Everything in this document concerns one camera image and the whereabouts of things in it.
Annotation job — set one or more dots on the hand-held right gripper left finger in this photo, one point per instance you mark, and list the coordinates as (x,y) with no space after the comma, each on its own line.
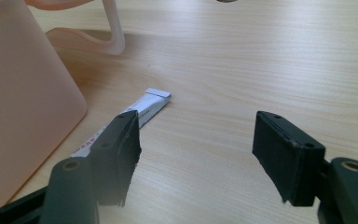
(113,161)

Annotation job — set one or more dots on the white toothpaste box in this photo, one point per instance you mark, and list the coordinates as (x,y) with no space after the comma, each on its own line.
(143,110)

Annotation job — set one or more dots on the dark round object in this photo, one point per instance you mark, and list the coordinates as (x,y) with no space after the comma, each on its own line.
(227,1)

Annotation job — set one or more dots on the pink plastic pitcher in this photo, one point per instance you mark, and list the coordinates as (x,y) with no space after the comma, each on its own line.
(21,93)

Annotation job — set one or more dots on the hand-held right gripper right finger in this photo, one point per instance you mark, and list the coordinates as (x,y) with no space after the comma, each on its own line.
(295,161)

